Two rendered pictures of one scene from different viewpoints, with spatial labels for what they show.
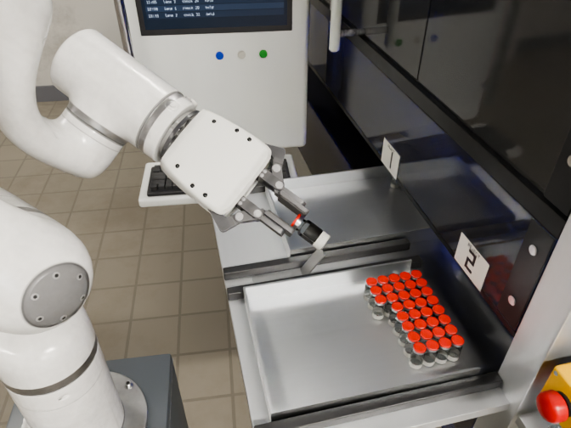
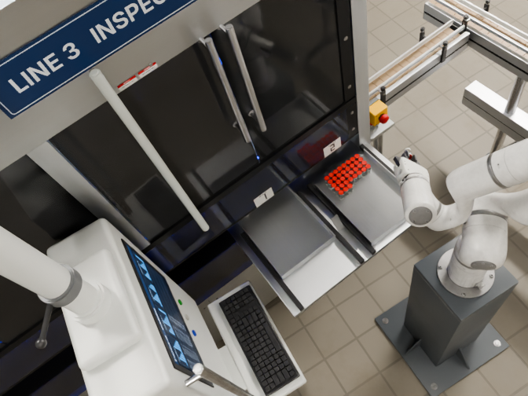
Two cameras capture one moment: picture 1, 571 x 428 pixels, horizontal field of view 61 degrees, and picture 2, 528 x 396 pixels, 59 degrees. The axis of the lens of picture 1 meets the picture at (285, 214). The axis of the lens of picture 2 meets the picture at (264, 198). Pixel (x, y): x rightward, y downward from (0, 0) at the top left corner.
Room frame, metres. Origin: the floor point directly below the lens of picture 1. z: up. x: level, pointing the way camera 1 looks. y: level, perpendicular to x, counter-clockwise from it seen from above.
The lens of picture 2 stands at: (0.96, 0.73, 2.56)
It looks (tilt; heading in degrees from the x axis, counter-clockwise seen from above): 58 degrees down; 268
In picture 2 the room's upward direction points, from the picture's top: 23 degrees counter-clockwise
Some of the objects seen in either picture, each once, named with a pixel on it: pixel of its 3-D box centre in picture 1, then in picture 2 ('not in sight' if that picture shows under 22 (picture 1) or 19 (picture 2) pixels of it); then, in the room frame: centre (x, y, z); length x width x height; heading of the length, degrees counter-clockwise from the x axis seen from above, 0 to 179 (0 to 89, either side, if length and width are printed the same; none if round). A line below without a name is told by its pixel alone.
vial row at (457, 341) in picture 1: (432, 312); (342, 170); (0.58, -0.27, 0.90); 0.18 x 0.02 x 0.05; 13
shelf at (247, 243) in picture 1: (341, 271); (328, 216); (0.72, -0.12, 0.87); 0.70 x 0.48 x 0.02; 13
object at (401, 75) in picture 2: not in sight; (402, 69); (0.11, -0.60, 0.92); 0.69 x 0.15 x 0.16; 13
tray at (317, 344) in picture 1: (351, 330); (367, 195); (0.55, -0.12, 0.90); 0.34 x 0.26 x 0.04; 103
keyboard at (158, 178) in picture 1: (219, 175); (257, 337); (1.17, 0.19, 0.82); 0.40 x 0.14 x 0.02; 97
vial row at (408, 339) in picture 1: (398, 319); (353, 180); (0.57, -0.20, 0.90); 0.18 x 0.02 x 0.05; 13
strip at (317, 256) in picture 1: (287, 266); (346, 232); (0.70, -0.01, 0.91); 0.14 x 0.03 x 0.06; 103
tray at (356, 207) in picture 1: (347, 208); (283, 227); (0.90, -0.14, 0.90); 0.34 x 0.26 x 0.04; 103
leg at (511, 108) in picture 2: not in sight; (505, 122); (-0.37, -0.39, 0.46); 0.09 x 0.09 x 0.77; 13
